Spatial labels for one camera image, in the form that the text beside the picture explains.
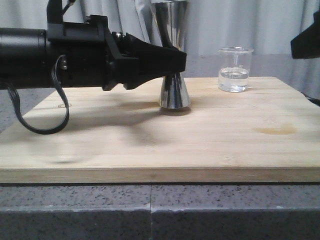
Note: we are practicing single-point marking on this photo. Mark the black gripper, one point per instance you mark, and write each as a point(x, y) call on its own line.
point(96, 57)

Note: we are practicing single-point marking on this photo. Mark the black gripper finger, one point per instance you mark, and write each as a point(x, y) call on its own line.
point(307, 44)

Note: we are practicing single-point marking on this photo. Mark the steel double jigger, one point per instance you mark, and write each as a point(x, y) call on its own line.
point(170, 18)

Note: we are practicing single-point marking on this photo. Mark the glass beaker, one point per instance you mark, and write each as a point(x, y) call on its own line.
point(235, 63)

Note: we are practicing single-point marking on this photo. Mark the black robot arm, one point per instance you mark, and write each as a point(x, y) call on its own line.
point(26, 58)

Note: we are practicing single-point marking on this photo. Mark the grey curtain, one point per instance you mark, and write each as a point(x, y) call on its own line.
point(266, 26)

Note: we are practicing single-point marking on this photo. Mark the wooden cutting board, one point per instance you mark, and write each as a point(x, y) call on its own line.
point(269, 133)

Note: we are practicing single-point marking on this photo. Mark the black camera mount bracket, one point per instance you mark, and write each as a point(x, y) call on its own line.
point(55, 11)

